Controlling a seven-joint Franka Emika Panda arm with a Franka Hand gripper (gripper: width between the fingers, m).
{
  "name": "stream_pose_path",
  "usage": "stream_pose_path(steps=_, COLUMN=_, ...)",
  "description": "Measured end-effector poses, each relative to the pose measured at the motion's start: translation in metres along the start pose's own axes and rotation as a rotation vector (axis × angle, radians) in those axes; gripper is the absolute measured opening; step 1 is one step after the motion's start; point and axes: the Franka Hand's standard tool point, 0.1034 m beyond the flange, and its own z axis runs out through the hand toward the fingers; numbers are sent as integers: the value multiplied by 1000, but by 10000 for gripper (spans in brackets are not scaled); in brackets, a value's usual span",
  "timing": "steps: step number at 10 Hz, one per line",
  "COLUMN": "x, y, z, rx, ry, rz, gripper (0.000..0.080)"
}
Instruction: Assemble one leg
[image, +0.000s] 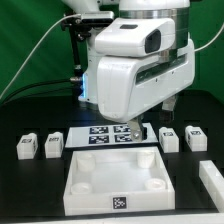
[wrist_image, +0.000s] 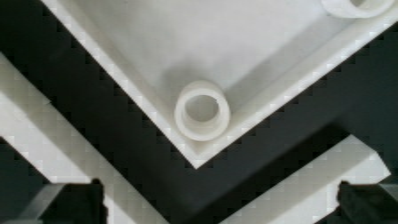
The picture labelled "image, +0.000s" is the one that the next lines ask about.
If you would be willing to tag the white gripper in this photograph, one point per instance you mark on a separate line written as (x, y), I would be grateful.
(120, 98)

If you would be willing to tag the white square tabletop tray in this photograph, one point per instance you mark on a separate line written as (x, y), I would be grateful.
(116, 181)

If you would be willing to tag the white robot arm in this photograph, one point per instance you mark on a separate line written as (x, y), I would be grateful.
(178, 10)

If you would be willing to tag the white sheet with markers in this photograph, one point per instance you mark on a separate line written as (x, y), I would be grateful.
(97, 136)

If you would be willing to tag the white L-shaped fixture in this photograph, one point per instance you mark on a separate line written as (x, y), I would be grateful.
(213, 181)

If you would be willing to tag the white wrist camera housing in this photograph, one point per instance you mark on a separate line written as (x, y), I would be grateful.
(136, 37)

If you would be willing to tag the black camera stand pole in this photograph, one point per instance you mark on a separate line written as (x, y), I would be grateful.
(78, 32)

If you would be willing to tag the grey camera on stand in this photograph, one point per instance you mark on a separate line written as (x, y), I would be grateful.
(97, 17)

